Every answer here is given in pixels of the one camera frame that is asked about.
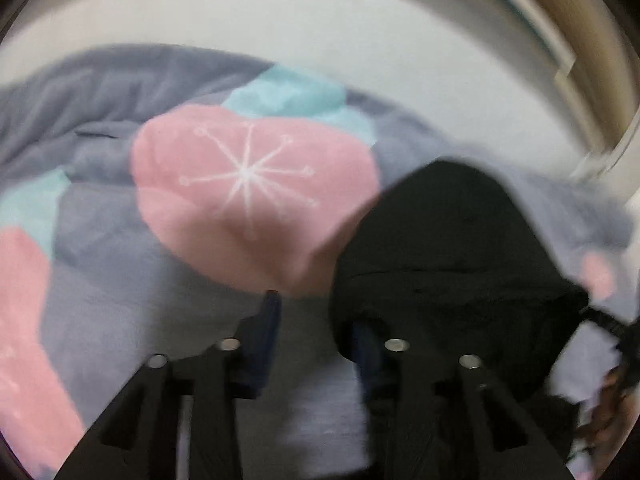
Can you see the light wooden bed frame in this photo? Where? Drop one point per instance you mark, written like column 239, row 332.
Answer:
column 575, row 25

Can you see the black garment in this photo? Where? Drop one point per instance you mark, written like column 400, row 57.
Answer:
column 450, row 260

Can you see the grey pink teal printed blanket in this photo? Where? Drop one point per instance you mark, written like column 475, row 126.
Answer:
column 240, row 185

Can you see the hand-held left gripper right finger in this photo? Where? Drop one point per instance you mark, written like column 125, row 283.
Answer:
column 369, row 366

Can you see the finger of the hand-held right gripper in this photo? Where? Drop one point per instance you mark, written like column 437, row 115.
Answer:
column 606, row 324

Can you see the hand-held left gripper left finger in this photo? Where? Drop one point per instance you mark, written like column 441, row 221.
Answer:
column 264, row 345

